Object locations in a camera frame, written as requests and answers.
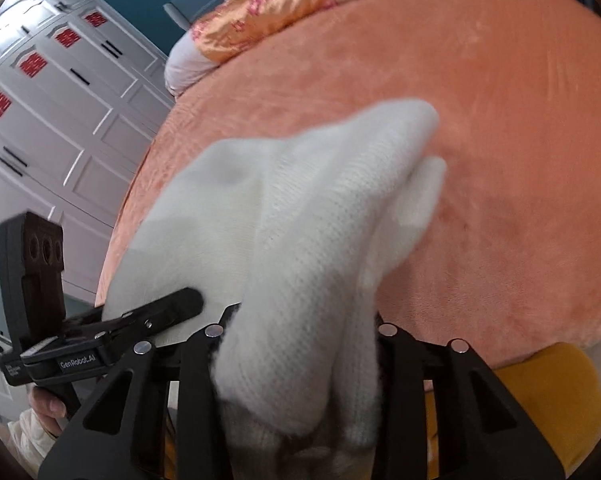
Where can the orange satin pillow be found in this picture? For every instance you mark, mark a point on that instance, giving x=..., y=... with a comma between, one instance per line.
x=260, y=15

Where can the white panelled wardrobe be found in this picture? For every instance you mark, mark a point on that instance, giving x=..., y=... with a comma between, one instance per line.
x=55, y=125

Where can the person's left hand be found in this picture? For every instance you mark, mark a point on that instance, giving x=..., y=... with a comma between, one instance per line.
x=45, y=407

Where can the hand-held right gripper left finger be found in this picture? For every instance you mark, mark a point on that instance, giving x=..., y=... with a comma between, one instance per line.
x=200, y=360

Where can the yellow pants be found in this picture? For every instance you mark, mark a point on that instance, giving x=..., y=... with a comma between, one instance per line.
x=545, y=400

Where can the white knit sweater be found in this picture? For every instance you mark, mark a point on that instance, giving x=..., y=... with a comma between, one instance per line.
x=305, y=240

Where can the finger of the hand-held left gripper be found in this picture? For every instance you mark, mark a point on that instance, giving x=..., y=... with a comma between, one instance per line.
x=170, y=307

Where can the orange bed blanket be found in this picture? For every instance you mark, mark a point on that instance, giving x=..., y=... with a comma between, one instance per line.
x=480, y=110

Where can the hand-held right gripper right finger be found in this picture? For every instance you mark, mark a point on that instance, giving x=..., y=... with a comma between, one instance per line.
x=395, y=360

